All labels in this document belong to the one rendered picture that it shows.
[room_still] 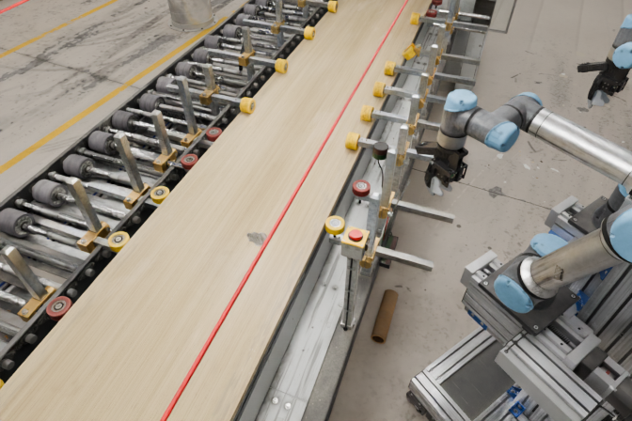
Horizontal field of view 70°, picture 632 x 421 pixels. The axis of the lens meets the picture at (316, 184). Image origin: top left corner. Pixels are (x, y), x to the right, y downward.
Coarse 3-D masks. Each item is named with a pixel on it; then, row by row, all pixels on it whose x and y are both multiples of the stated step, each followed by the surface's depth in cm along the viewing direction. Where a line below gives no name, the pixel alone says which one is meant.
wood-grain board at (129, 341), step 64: (384, 0) 355; (320, 64) 282; (384, 64) 282; (256, 128) 233; (320, 128) 233; (192, 192) 199; (256, 192) 199; (320, 192) 199; (128, 256) 174; (192, 256) 174; (64, 320) 154; (128, 320) 154; (192, 320) 154; (256, 320) 154; (64, 384) 138; (128, 384) 138; (192, 384) 138
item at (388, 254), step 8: (336, 240) 190; (384, 248) 187; (384, 256) 186; (392, 256) 184; (400, 256) 184; (408, 256) 184; (408, 264) 184; (416, 264) 182; (424, 264) 181; (432, 264) 181
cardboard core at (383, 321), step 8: (384, 296) 258; (392, 296) 256; (384, 304) 252; (392, 304) 253; (384, 312) 248; (392, 312) 251; (376, 320) 246; (384, 320) 244; (376, 328) 242; (384, 328) 242; (376, 336) 245; (384, 336) 239
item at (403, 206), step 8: (368, 200) 204; (392, 200) 201; (400, 200) 201; (392, 208) 202; (400, 208) 200; (408, 208) 198; (416, 208) 198; (424, 208) 198; (432, 216) 196; (440, 216) 195; (448, 216) 194
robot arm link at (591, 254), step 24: (624, 216) 91; (576, 240) 109; (600, 240) 100; (624, 240) 92; (528, 264) 122; (552, 264) 113; (576, 264) 107; (600, 264) 102; (504, 288) 125; (528, 288) 120; (552, 288) 118
